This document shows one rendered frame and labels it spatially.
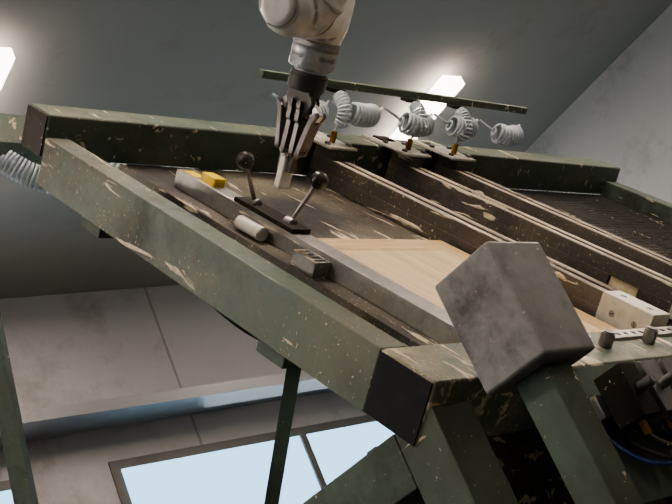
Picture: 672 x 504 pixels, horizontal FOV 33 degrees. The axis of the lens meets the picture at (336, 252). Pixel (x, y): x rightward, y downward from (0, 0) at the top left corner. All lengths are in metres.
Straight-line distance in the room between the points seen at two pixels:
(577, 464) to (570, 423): 0.05
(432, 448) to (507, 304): 0.25
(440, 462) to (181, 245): 0.71
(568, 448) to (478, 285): 0.25
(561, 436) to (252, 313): 0.63
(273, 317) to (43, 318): 4.10
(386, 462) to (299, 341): 0.26
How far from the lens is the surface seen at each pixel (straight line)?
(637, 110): 6.20
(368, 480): 1.77
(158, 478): 5.72
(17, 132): 3.10
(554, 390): 1.55
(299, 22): 1.98
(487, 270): 1.58
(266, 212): 2.33
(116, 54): 4.56
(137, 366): 6.00
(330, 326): 1.80
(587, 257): 2.74
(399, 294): 2.04
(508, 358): 1.56
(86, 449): 5.67
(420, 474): 1.69
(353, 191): 2.85
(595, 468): 1.53
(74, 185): 2.44
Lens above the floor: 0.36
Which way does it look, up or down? 24 degrees up
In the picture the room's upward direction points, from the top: 24 degrees counter-clockwise
